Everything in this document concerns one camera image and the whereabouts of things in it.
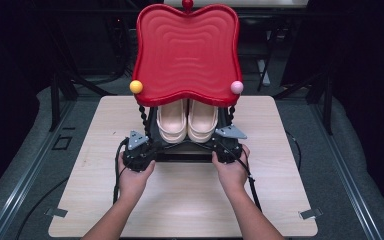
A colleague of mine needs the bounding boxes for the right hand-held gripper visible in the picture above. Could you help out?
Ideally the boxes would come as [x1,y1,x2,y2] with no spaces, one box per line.
[212,124,248,165]

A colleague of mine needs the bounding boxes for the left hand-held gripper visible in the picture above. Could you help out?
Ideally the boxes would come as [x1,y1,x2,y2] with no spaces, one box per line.
[121,130,158,173]

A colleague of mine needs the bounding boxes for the cream clog shoe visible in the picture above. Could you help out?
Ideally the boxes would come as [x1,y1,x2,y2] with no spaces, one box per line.
[155,98,188,145]
[187,99,220,144]

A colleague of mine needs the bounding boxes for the red and black shoe rack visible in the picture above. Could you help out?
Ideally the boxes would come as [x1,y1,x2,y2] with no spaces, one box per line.
[129,0,245,164]

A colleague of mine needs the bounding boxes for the person's right hand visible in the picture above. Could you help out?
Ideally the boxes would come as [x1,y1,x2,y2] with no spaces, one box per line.
[211,144,252,198]

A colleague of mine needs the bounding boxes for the person's left hand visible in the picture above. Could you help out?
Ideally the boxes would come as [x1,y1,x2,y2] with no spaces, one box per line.
[117,154,157,202]

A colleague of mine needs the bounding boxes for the black metal stand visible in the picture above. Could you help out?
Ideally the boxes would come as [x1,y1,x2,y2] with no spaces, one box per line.
[48,70,117,133]
[272,65,335,136]

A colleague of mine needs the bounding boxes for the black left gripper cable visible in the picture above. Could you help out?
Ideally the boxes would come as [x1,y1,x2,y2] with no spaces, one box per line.
[112,137,130,205]

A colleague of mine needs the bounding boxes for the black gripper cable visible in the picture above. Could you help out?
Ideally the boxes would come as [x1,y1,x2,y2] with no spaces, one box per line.
[220,141,263,213]
[112,137,130,205]

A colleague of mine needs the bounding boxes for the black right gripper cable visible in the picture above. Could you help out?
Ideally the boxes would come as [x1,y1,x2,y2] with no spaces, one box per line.
[220,141,263,213]

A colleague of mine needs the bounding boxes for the thin black cable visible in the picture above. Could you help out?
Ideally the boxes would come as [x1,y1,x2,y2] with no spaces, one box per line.
[285,130,303,172]

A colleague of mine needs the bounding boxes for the grey table bracket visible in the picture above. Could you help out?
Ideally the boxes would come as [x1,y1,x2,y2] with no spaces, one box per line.
[298,207,324,221]
[44,207,69,219]

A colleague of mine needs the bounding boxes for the black floor cable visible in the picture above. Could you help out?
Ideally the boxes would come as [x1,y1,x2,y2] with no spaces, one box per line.
[14,177,70,240]

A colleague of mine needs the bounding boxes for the grey metal floor rail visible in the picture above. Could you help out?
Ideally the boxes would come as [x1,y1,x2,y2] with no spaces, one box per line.
[0,98,78,240]
[310,99,384,240]

